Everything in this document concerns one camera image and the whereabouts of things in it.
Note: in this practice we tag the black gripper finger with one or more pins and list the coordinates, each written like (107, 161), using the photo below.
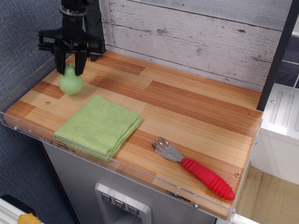
(59, 56)
(80, 60)

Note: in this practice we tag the green folded rag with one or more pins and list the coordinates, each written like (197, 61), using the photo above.
(99, 128)

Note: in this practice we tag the grey toy fridge cabinet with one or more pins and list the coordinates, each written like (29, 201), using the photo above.
(130, 193)

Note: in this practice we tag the yellow black object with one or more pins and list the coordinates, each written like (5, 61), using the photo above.
(10, 214)

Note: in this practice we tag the dark vertical post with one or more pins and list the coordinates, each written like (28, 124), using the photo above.
(279, 54)
(93, 25)

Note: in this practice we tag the red handled metal fork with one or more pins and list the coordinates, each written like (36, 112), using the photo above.
(212, 180)

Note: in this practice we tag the left dark vertical post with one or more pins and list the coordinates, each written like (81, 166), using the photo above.
(93, 25)

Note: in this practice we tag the white toy sink unit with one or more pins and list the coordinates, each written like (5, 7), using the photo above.
(276, 149)

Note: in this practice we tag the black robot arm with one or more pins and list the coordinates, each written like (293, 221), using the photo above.
(74, 4)

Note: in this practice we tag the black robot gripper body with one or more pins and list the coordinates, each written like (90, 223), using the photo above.
(71, 37)

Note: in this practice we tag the right dark vertical post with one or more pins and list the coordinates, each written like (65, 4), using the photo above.
(279, 54)

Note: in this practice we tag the green toy pear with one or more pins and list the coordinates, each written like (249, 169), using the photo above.
(69, 82)

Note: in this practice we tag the silver dispenser button panel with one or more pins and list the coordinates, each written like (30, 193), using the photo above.
(118, 208)

